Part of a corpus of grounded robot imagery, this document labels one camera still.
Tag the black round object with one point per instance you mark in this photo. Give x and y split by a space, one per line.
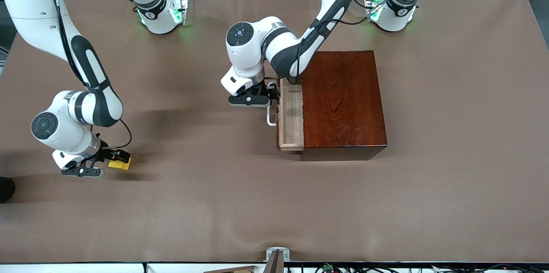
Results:
6 189

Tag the brown table cloth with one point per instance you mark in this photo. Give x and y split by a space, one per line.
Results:
214 200

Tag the yellow block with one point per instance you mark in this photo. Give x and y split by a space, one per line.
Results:
121 165

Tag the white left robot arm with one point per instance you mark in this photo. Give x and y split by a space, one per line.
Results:
248 54

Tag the small metal clamp bracket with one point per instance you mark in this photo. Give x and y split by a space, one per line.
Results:
278 250

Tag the white flat panel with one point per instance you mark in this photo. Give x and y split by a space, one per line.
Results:
64 268
171 268

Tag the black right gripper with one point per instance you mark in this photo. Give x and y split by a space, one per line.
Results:
104 154

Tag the dark wooden drawer cabinet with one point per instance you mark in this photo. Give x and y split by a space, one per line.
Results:
343 101

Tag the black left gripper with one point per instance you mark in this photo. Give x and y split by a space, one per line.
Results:
261 89

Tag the grey upright post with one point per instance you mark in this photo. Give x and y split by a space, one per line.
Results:
274 264

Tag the flat wooden piece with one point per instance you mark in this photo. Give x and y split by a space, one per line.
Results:
231 270

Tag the small green connector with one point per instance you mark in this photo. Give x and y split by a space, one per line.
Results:
328 267

